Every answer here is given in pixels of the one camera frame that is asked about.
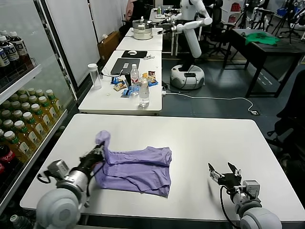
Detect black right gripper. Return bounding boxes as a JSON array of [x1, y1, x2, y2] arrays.
[[207, 162, 243, 189]]

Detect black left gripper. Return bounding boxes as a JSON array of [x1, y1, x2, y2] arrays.
[[80, 143, 106, 170]]

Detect purple t-shirt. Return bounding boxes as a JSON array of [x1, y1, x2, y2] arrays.
[[94, 130, 173, 198]]

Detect tan snack packet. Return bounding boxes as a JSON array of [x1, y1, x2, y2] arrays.
[[113, 81, 127, 92]]

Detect clear unlabeled water bottle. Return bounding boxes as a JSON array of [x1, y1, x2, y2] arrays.
[[138, 77, 151, 108]]

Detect clear tumbler white lid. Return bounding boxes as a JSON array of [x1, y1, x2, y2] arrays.
[[87, 63, 102, 90]]

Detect red label water bottle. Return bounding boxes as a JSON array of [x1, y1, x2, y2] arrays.
[[130, 63, 141, 93]]

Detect black laptop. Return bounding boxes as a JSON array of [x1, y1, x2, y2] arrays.
[[110, 58, 141, 76]]

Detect black armrest chair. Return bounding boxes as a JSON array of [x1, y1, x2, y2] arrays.
[[266, 94, 305, 167]]

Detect red label cola bottle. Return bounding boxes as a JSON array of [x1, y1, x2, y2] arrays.
[[0, 162, 7, 182], [0, 143, 19, 182]]

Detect black mouse pad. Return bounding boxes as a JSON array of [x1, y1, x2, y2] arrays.
[[121, 50, 148, 58]]

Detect brown cardboard box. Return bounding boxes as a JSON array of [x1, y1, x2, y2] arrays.
[[97, 31, 121, 63]]

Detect white fridge shelf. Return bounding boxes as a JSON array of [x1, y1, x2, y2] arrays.
[[0, 63, 44, 105]]

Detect green cap clear bottle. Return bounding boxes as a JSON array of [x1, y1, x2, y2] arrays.
[[9, 214, 36, 229]]

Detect silver steamer pot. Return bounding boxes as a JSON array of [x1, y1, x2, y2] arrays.
[[132, 16, 154, 40]]

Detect black table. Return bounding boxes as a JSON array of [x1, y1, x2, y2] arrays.
[[224, 28, 305, 98]]

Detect white wheeled humanoid robot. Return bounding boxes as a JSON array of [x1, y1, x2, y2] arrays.
[[170, 0, 205, 90]]

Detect green cloth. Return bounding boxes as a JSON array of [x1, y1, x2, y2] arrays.
[[245, 31, 281, 46]]

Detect person in pink top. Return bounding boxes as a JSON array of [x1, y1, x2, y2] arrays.
[[125, 0, 136, 23]]

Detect black tripod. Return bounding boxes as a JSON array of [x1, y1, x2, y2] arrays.
[[271, 0, 301, 44], [235, 3, 251, 30]]

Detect black office chair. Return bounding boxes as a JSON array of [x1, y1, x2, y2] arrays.
[[202, 0, 236, 58]]

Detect white shelf red boxes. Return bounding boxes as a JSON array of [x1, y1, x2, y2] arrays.
[[223, 0, 247, 24]]

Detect blue plastic bin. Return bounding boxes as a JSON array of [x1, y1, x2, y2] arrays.
[[274, 8, 296, 18]]

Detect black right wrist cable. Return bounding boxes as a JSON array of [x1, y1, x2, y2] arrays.
[[219, 185, 241, 229]]

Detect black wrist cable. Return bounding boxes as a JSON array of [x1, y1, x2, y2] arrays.
[[219, 185, 241, 229], [37, 170, 52, 184]]

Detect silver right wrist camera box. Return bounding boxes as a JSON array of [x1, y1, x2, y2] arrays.
[[242, 180, 260, 198]]

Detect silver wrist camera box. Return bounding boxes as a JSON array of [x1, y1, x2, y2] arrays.
[[242, 180, 260, 198], [47, 160, 70, 178]]

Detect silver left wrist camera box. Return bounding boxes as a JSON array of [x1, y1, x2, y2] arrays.
[[47, 160, 70, 178]]

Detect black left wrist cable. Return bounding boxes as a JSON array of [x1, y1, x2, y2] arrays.
[[37, 170, 52, 184]]

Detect white floor cable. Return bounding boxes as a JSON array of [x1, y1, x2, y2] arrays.
[[164, 91, 254, 113]]

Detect black fridge door frame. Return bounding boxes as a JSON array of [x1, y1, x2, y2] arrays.
[[33, 0, 79, 102]]

